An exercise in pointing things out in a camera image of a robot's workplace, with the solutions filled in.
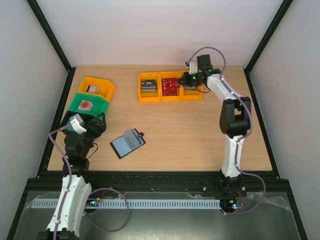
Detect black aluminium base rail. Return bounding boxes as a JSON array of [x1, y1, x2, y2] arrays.
[[24, 170, 292, 196]]

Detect yellow bin with red cards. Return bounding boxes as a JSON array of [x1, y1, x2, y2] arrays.
[[159, 71, 182, 102]]

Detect black right rear frame post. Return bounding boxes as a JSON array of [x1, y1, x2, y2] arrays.
[[244, 0, 295, 72]]

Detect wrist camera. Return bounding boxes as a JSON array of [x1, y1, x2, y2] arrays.
[[185, 61, 198, 75], [69, 113, 87, 135]]

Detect black card holder wallet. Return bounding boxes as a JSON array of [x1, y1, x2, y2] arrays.
[[110, 128, 146, 159]]

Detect black left rear frame post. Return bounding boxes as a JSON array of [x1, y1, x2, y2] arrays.
[[26, 0, 73, 73]]

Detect green bin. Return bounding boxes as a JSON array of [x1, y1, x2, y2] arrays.
[[68, 93, 109, 117]]

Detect yellow bin left side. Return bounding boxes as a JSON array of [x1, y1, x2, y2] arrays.
[[77, 76, 116, 102]]

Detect white slotted cable duct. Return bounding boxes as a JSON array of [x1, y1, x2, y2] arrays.
[[29, 197, 221, 210]]

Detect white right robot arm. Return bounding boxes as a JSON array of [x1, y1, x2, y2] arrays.
[[178, 54, 253, 196]]

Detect blue card stack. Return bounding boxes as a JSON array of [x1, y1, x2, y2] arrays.
[[183, 86, 196, 91]]

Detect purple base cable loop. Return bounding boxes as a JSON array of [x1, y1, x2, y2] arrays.
[[83, 187, 131, 233]]

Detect red round card stack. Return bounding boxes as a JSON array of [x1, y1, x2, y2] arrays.
[[77, 100, 94, 112]]

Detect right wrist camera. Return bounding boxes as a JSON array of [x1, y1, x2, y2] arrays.
[[185, 61, 198, 75]]

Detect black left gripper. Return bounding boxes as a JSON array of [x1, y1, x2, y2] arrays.
[[81, 112, 107, 158]]

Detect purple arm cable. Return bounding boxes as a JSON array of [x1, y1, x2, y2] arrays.
[[186, 46, 267, 216], [48, 124, 73, 240]]

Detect yellow bin with blue cards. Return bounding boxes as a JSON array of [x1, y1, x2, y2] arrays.
[[180, 85, 203, 101]]

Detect yellow bin with black cards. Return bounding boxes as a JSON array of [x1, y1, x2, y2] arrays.
[[138, 72, 160, 103]]

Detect black frame post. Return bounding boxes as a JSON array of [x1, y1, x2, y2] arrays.
[[26, 0, 73, 73], [244, 0, 295, 72]]

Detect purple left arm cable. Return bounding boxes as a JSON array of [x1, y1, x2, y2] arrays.
[[48, 124, 73, 240]]

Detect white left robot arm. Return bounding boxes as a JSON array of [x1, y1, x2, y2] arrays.
[[36, 112, 107, 240]]

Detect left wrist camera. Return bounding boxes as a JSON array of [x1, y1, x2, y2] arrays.
[[69, 113, 87, 135]]

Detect black card stack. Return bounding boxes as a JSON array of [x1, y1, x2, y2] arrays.
[[140, 79, 157, 92]]

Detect teal card stack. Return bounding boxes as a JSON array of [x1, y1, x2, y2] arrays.
[[64, 125, 74, 134]]

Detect silver card stack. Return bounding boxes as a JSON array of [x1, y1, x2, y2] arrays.
[[86, 85, 100, 94]]

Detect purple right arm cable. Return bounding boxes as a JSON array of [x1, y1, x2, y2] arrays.
[[186, 46, 267, 216]]

